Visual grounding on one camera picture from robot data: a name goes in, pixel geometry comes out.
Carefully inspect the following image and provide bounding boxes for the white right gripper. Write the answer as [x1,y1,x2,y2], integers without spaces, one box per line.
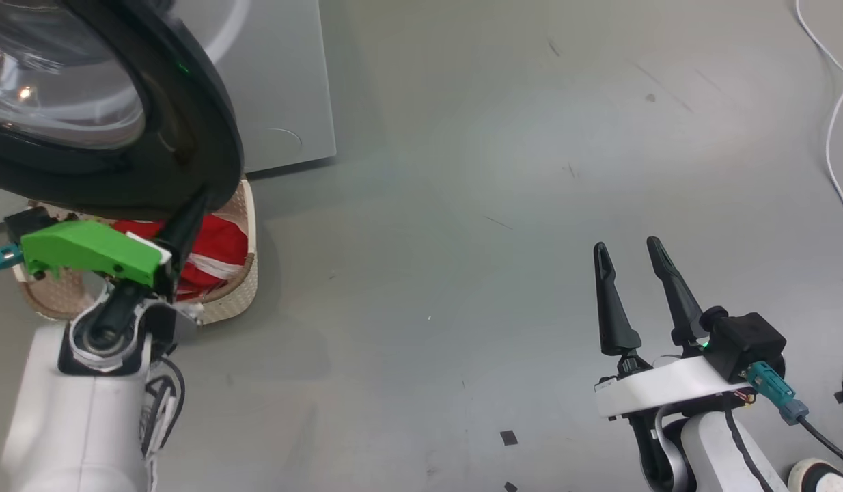
[593,236,755,491]

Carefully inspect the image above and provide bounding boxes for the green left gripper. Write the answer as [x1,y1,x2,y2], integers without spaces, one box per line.
[21,188,212,344]

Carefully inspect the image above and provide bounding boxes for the red and white clothes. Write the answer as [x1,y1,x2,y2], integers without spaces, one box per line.
[112,213,249,302]

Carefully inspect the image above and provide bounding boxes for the black round glass washer door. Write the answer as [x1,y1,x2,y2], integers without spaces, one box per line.
[0,0,246,221]

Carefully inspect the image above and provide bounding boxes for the cream perforated laundry basket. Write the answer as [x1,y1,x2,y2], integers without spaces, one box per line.
[12,178,260,326]

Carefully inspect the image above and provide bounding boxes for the white front-load washing machine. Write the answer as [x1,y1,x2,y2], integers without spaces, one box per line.
[0,0,337,228]

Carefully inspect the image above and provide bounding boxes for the right camera cable teal connector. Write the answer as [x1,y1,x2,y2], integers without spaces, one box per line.
[743,361,843,474]

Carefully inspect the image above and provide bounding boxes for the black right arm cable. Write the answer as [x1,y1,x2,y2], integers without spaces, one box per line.
[725,409,772,492]

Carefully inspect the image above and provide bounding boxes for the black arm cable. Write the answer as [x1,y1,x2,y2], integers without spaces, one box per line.
[725,409,772,492]
[141,355,187,467]

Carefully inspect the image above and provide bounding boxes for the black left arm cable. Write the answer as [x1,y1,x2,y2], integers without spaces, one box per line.
[141,355,187,467]

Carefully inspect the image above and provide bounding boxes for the white floor cable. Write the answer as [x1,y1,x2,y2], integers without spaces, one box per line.
[795,0,843,460]

